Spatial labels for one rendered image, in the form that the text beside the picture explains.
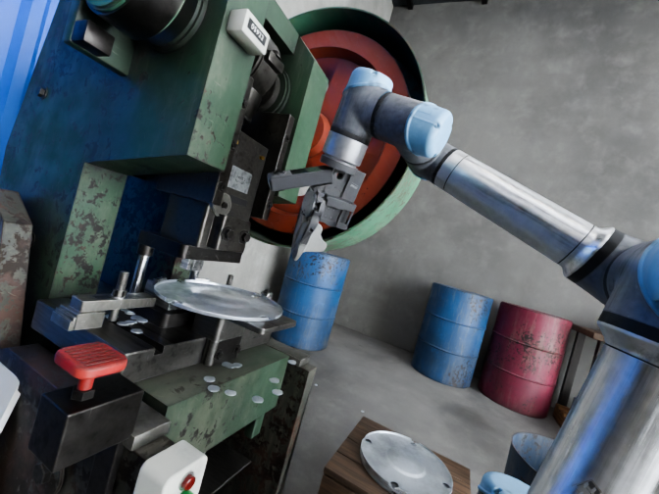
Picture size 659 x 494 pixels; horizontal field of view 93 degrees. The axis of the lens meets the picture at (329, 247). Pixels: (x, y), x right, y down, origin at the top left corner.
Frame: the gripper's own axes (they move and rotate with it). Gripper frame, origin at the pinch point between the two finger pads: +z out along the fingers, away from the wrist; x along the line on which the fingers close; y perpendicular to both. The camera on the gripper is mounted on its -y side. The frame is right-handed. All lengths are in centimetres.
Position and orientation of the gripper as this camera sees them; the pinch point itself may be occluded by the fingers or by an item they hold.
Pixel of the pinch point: (292, 253)
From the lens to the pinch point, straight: 63.9
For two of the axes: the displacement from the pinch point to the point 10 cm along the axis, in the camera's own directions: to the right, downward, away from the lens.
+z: -3.7, 8.8, 3.0
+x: -2.7, -4.1, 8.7
